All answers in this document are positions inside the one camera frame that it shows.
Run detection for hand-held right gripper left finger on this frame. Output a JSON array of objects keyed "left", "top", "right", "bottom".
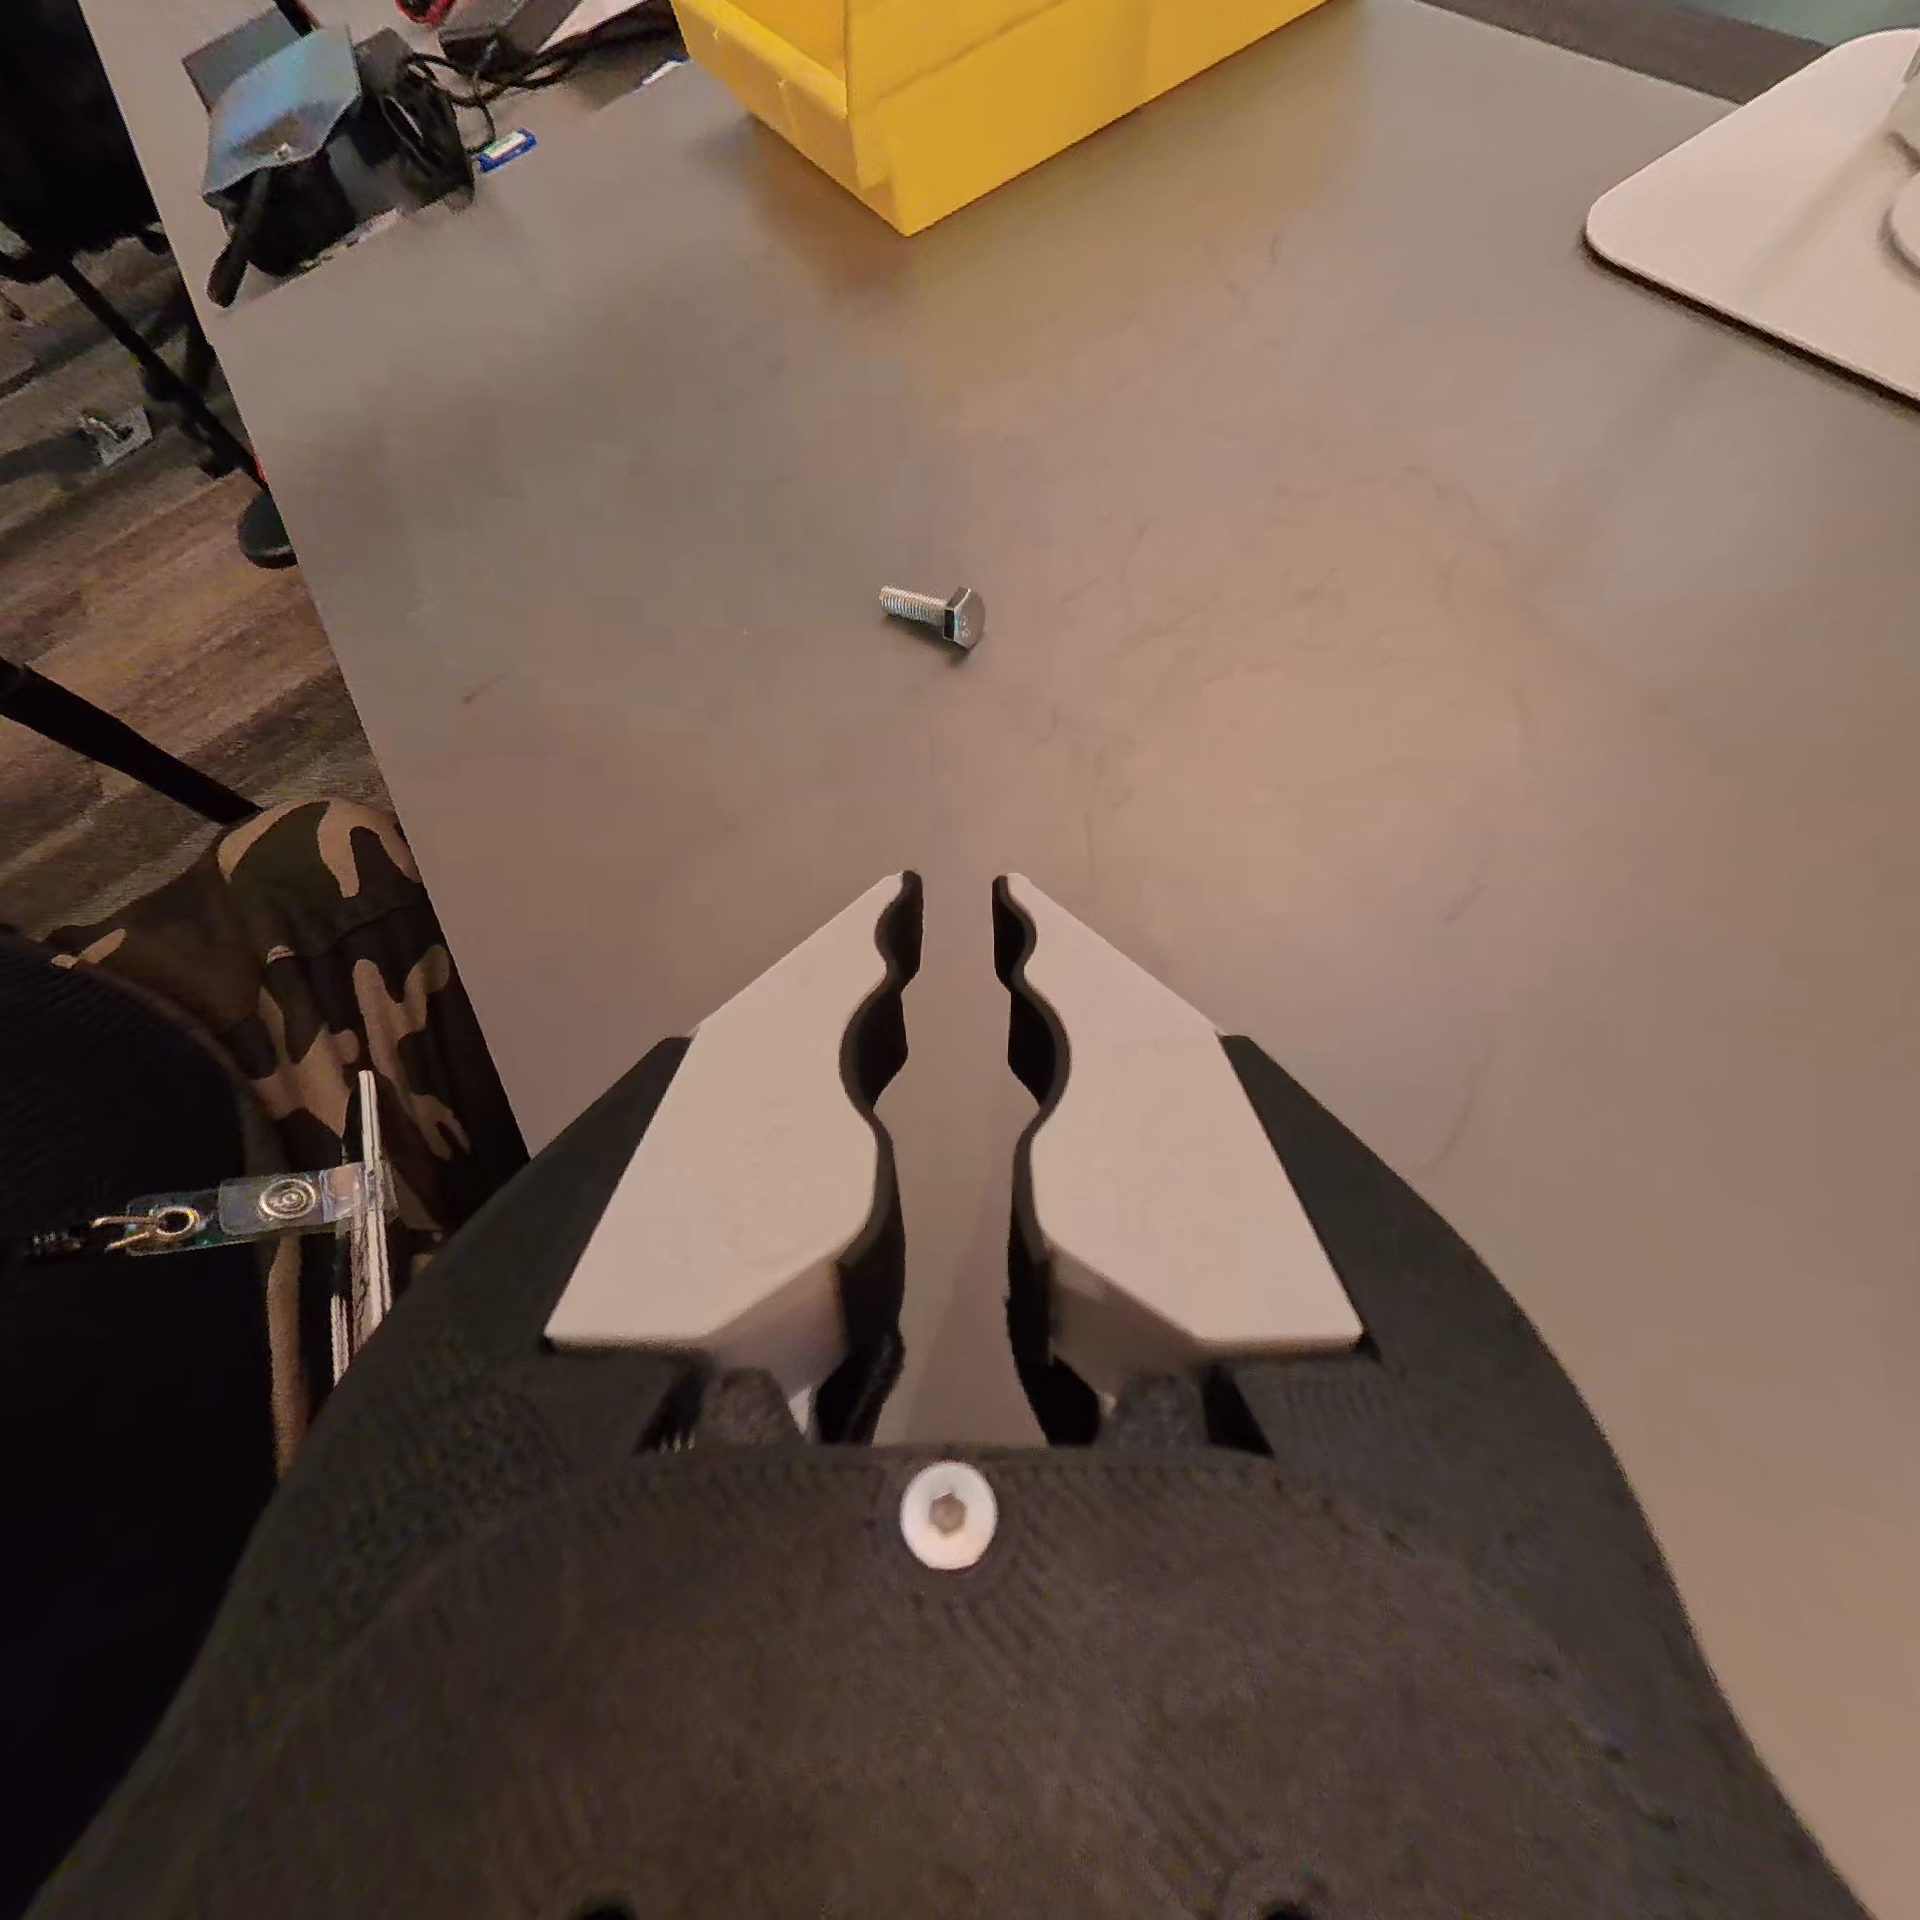
[{"left": 540, "top": 872, "right": 925, "bottom": 1450}]

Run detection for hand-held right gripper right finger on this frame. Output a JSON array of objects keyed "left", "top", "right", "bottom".
[{"left": 989, "top": 872, "right": 1370, "bottom": 1450}]

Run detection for silver hex bolt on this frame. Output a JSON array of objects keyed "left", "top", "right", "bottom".
[{"left": 878, "top": 584, "right": 989, "bottom": 657}]

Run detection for yellow plastic bin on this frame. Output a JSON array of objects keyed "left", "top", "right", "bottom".
[{"left": 667, "top": 0, "right": 1336, "bottom": 241}]

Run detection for white badge card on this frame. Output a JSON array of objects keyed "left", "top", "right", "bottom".
[{"left": 321, "top": 1069, "right": 405, "bottom": 1389}]

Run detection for metal badge clip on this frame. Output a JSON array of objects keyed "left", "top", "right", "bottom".
[{"left": 28, "top": 1171, "right": 396, "bottom": 1262}]

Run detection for camouflage pants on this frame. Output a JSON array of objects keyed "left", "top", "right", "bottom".
[{"left": 46, "top": 801, "right": 530, "bottom": 1488}]

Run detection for person's black top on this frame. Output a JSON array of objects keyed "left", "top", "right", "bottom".
[{"left": 0, "top": 930, "right": 325, "bottom": 1920}]

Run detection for black tripod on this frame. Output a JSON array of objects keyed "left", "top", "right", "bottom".
[{"left": 0, "top": 210, "right": 302, "bottom": 830}]

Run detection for white book stand wooden board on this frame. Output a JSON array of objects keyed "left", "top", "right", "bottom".
[{"left": 1584, "top": 28, "right": 1920, "bottom": 406}]

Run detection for blue grey pouch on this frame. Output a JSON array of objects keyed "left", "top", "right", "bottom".
[{"left": 198, "top": 28, "right": 368, "bottom": 203}]

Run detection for black cable bundle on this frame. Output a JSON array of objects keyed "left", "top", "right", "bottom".
[{"left": 353, "top": 0, "right": 684, "bottom": 203}]

